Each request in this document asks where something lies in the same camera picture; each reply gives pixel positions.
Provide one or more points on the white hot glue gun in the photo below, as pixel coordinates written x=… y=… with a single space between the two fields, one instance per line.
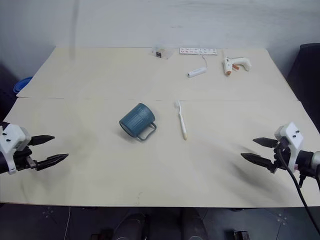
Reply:
x=237 y=63

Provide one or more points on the blue ribbed mug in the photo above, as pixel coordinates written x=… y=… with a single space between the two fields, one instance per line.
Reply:
x=136 y=121

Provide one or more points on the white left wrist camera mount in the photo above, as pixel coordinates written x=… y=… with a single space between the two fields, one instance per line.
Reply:
x=12 y=140

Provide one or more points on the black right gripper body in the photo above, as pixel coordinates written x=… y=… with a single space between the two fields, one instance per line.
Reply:
x=277 y=160

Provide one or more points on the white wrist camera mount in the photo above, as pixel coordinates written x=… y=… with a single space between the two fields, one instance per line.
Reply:
x=12 y=140
x=292 y=138

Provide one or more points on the dark bulky object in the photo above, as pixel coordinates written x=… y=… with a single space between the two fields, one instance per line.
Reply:
x=6 y=92

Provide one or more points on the blue plastic basin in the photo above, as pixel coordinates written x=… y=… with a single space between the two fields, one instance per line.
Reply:
x=22 y=84

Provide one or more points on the small dark floor block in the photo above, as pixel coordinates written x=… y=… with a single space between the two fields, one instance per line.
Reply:
x=242 y=235

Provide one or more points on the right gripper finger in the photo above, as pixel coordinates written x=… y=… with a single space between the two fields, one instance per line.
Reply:
x=257 y=159
x=266 y=142

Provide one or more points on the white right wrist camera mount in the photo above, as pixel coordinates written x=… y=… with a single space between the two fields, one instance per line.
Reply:
x=292 y=138

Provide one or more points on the white cylindrical device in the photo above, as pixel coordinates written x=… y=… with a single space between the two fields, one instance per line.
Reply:
x=197 y=71

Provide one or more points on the white power strip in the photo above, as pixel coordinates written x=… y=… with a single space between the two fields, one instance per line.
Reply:
x=198 y=51

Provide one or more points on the white toothbrush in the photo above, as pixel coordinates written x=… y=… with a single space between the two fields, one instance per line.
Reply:
x=182 y=120

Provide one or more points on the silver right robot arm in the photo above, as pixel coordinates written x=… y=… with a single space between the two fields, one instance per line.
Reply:
x=310 y=162

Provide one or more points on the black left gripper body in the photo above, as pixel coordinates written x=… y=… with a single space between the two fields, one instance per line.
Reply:
x=23 y=160

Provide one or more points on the clear plastic bag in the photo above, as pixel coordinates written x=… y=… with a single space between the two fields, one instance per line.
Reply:
x=161 y=53

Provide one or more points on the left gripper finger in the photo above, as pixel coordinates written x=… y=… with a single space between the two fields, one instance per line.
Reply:
x=42 y=140
x=51 y=161

